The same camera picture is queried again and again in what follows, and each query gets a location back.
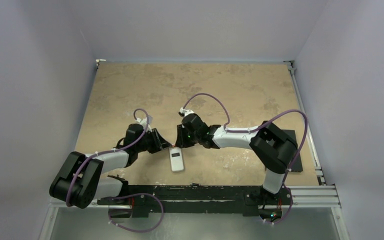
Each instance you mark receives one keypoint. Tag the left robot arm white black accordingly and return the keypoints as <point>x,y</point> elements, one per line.
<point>78,182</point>

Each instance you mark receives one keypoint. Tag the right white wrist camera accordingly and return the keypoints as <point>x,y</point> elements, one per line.
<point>184,112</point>

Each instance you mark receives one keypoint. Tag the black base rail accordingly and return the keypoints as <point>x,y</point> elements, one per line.
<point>247,200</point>

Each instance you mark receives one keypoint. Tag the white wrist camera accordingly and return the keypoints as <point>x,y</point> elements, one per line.
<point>146,123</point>
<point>184,112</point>

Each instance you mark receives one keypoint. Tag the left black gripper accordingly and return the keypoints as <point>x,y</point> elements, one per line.
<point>159,143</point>

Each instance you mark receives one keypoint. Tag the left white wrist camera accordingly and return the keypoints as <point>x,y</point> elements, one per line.
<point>146,123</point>

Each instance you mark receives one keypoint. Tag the white red remote control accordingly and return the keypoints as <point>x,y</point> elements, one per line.
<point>176,159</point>

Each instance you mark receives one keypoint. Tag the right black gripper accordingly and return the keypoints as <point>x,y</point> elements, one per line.
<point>182,138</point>

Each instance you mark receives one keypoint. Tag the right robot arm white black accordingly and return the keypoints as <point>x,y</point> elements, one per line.
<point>272,145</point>

